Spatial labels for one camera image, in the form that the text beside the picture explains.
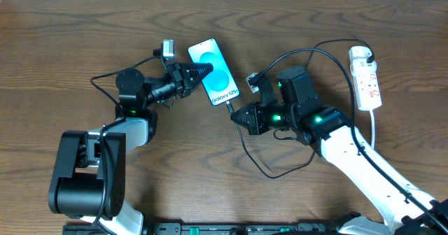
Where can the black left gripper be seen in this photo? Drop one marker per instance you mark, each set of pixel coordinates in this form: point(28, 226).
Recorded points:
point(178, 80)

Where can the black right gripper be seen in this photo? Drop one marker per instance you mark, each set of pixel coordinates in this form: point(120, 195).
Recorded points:
point(259, 119)

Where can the white power strip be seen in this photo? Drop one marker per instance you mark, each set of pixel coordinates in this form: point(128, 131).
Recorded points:
point(367, 91)

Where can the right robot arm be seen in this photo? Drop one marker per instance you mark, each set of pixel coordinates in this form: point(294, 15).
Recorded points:
point(404, 208)

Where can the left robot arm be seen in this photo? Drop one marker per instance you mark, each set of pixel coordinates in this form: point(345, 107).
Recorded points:
point(88, 179)

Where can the white usb wall charger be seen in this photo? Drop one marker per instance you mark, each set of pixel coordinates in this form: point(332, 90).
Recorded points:
point(361, 62)

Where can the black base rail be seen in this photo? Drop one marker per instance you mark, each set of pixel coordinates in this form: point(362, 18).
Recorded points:
point(178, 229)

